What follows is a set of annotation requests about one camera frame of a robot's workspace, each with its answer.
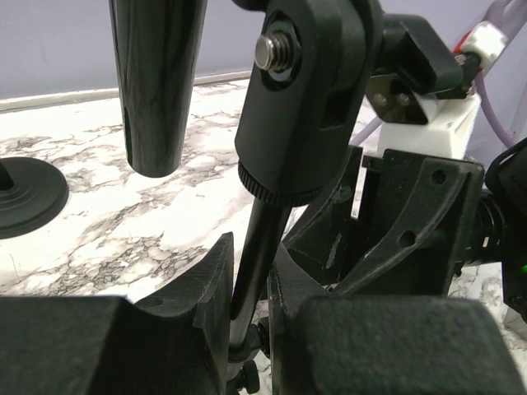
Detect black tripod mic stand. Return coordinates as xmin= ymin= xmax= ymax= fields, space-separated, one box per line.
xmin=227 ymin=1 xmax=383 ymax=380

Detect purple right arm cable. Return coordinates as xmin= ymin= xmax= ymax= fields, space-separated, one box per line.
xmin=349 ymin=0 xmax=527 ymax=149

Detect black condenser microphone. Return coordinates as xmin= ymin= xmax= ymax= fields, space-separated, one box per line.
xmin=109 ymin=0 xmax=207 ymax=178

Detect black round-base mic stand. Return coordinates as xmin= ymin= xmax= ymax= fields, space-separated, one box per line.
xmin=1 ymin=157 xmax=69 ymax=239

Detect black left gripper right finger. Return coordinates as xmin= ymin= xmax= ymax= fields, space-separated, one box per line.
xmin=268 ymin=247 xmax=525 ymax=394

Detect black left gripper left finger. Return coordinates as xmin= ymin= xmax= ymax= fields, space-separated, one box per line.
xmin=1 ymin=233 xmax=234 ymax=394

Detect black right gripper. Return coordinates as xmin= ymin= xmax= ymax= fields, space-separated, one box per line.
xmin=283 ymin=147 xmax=484 ymax=296

